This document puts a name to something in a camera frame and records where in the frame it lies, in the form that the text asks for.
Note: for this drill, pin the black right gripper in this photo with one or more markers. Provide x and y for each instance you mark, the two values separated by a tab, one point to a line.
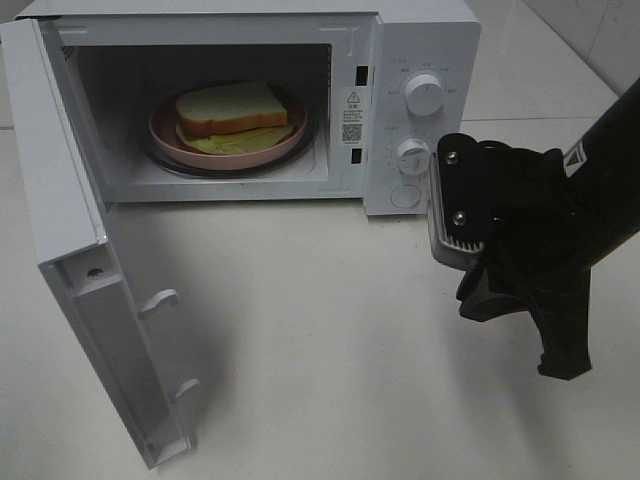
534	227

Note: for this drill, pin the white timer knob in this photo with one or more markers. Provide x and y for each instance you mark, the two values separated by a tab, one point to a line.
413	156

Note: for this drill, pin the sandwich with lettuce and cheese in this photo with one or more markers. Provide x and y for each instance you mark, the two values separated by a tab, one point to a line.
230	119

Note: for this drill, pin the pink round plate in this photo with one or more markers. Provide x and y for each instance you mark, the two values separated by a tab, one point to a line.
162	127

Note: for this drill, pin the white microwave door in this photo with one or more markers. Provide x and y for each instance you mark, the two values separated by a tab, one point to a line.
75	251

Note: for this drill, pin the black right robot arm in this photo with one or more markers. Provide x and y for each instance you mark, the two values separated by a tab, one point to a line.
603	180

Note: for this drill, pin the upper white power knob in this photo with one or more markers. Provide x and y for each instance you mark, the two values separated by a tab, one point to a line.
424	94

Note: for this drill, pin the glass microwave turntable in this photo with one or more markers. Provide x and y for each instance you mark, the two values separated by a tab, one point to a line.
154	154

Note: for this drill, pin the white warning label sticker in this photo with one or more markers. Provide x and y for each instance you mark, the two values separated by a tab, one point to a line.
352	116

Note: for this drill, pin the white microwave oven body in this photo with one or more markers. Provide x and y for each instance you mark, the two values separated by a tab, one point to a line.
132	55

